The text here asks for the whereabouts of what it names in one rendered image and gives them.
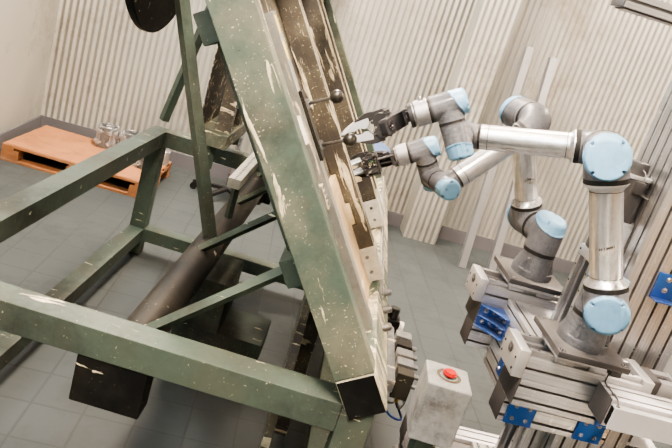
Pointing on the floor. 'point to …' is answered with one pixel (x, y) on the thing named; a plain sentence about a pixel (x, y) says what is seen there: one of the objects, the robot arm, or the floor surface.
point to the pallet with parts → (86, 147)
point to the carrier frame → (222, 373)
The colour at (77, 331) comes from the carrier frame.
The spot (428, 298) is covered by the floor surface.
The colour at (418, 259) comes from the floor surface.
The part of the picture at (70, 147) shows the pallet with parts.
